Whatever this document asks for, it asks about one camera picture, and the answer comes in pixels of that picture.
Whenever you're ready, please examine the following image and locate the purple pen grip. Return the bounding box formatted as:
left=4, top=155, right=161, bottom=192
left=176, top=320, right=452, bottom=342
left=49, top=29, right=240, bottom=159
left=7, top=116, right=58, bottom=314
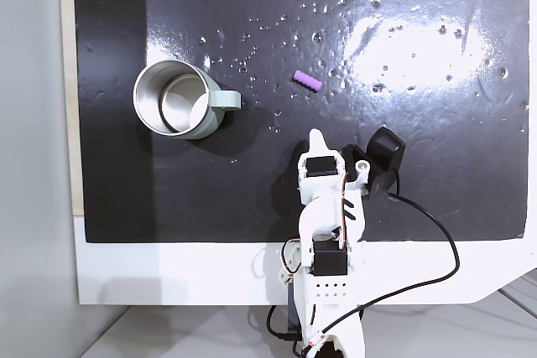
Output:
left=292, top=70, right=324, bottom=92

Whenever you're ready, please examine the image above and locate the black table mat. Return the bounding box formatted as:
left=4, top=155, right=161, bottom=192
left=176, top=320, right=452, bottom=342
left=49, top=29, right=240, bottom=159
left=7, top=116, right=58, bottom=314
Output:
left=71, top=0, right=530, bottom=245

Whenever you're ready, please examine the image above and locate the pale green steel mug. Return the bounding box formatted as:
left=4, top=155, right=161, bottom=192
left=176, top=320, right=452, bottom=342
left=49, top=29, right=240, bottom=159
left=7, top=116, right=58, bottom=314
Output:
left=133, top=60, right=243, bottom=141

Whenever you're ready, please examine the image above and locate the black camera cable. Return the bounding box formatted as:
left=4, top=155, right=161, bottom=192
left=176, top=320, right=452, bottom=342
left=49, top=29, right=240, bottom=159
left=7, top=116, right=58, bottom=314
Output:
left=321, top=192, right=461, bottom=332

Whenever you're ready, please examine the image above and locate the black base cable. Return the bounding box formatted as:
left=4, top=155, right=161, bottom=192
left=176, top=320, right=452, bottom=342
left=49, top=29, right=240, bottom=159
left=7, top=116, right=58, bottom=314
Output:
left=266, top=304, right=302, bottom=341

